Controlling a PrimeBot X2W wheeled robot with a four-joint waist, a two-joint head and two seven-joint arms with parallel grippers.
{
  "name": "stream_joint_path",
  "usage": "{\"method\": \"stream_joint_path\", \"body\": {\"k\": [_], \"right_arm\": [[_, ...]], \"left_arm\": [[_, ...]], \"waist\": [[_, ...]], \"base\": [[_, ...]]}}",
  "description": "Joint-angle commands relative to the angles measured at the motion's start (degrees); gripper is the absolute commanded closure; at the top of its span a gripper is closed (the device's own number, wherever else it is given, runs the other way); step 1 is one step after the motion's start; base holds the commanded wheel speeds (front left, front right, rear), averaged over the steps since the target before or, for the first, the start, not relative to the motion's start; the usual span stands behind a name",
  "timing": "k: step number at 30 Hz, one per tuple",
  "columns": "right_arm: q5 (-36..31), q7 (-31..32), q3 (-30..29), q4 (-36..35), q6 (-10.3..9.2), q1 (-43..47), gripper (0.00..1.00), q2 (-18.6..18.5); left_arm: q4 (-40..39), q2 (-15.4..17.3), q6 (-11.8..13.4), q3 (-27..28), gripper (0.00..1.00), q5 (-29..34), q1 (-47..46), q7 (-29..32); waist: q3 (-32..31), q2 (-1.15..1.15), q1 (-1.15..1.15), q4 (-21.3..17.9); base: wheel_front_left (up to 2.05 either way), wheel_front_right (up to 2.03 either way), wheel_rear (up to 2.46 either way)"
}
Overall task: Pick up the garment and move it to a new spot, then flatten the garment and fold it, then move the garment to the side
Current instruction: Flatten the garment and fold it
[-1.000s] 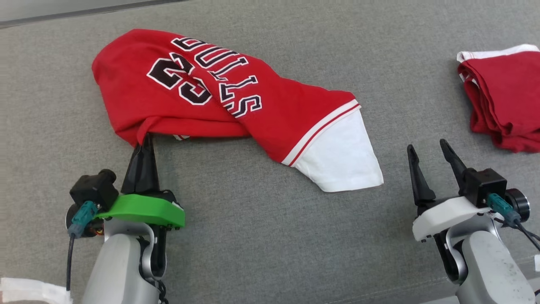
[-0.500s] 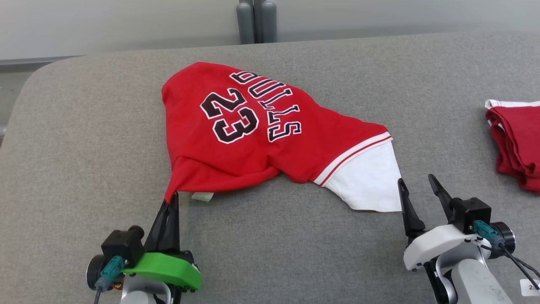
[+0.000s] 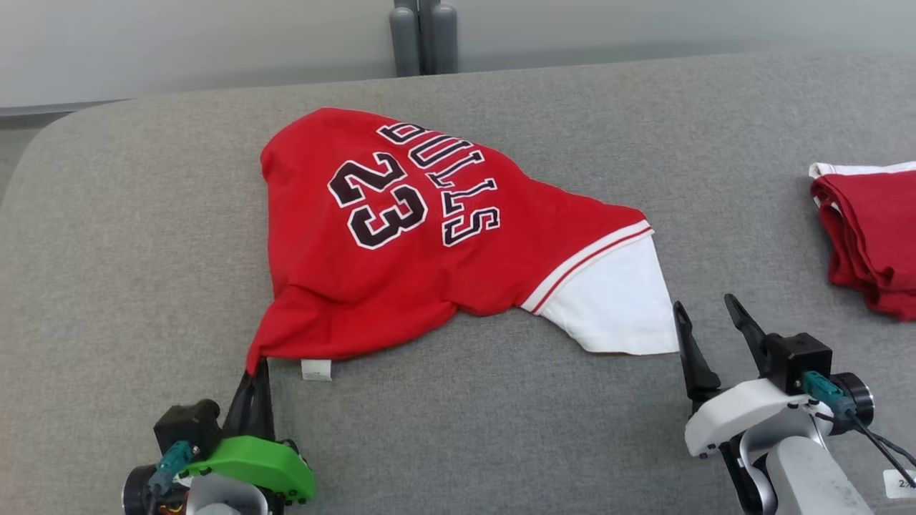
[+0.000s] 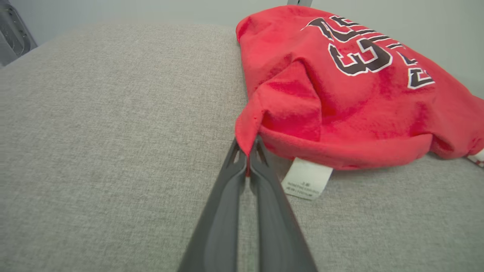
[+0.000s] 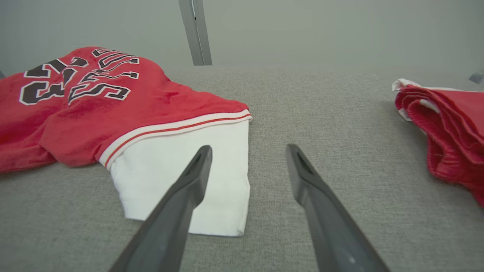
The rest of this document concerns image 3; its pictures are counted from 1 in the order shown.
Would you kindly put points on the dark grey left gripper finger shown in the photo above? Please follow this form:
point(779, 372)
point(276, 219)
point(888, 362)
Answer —
point(265, 408)
point(243, 411)

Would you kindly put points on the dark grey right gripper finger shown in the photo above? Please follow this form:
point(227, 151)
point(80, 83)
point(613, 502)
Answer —
point(748, 325)
point(698, 372)

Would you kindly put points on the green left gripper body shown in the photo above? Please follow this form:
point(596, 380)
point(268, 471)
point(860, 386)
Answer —
point(265, 465)

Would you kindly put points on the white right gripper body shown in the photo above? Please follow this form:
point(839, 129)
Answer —
point(737, 415)

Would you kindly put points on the red Bulls jersey white sleeves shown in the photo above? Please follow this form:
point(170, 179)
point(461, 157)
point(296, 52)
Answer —
point(358, 286)

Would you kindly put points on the red shorts white hem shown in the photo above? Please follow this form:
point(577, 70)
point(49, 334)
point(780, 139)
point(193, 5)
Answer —
point(876, 229)

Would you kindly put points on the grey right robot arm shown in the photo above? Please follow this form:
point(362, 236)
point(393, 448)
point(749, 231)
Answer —
point(809, 479)

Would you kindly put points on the grey fabric sofa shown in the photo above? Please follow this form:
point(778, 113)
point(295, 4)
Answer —
point(465, 443)

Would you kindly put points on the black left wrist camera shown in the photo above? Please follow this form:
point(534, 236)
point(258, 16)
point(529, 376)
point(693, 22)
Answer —
point(186, 425)

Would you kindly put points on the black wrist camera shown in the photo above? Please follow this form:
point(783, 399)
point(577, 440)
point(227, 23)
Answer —
point(186, 425)
point(805, 357)

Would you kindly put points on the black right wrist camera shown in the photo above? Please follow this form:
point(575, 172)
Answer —
point(805, 357)

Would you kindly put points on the dark grey round post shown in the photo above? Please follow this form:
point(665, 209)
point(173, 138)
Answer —
point(441, 36)
point(405, 39)

